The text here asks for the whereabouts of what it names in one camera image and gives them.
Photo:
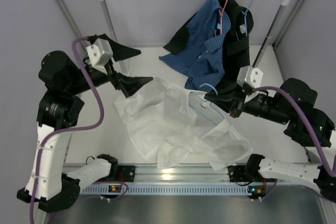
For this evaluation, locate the light blue hanger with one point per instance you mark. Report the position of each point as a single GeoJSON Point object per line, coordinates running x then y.
{"type": "Point", "coordinates": [205, 109]}

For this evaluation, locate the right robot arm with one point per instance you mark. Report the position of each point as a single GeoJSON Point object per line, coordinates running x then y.
{"type": "Point", "coordinates": [291, 104]}

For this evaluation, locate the black shirt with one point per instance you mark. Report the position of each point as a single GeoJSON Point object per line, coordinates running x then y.
{"type": "Point", "coordinates": [235, 53]}

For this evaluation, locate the blue checked shirt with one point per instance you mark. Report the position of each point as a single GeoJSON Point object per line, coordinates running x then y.
{"type": "Point", "coordinates": [202, 58]}

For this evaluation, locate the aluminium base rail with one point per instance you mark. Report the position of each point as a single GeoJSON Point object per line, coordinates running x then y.
{"type": "Point", "coordinates": [201, 173]}

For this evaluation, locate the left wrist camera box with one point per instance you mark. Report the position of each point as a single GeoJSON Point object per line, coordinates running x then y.
{"type": "Point", "coordinates": [99, 54]}

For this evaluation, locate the aluminium frame post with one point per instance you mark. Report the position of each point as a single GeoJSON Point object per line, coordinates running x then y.
{"type": "Point", "coordinates": [287, 23]}
{"type": "Point", "coordinates": [69, 18]}

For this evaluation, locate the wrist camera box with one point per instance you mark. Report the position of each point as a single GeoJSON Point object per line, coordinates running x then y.
{"type": "Point", "coordinates": [99, 54]}
{"type": "Point", "coordinates": [250, 76]}

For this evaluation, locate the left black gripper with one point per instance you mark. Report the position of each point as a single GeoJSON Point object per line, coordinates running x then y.
{"type": "Point", "coordinates": [129, 84]}

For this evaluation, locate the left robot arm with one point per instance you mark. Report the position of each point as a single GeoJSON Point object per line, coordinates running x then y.
{"type": "Point", "coordinates": [49, 188]}

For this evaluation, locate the blue hanger under black shirt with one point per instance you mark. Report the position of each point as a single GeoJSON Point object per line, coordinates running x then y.
{"type": "Point", "coordinates": [243, 22]}

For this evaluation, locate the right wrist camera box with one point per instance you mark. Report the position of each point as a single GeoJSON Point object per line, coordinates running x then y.
{"type": "Point", "coordinates": [250, 76]}

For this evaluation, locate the aluminium frame post right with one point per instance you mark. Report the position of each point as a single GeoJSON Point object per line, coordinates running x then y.
{"type": "Point", "coordinates": [287, 23]}

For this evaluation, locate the pink wire hanger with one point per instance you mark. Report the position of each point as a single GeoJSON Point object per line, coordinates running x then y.
{"type": "Point", "coordinates": [222, 11]}

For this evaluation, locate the aluminium frame post left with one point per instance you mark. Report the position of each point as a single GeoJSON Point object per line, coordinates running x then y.
{"type": "Point", "coordinates": [69, 18]}

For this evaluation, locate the white shirt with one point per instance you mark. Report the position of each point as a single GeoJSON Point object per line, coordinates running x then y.
{"type": "Point", "coordinates": [161, 124]}

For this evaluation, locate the perforated cable duct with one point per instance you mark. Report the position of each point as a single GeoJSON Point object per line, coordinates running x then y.
{"type": "Point", "coordinates": [171, 190]}

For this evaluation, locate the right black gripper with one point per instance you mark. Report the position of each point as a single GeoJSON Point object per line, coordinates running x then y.
{"type": "Point", "coordinates": [232, 99]}

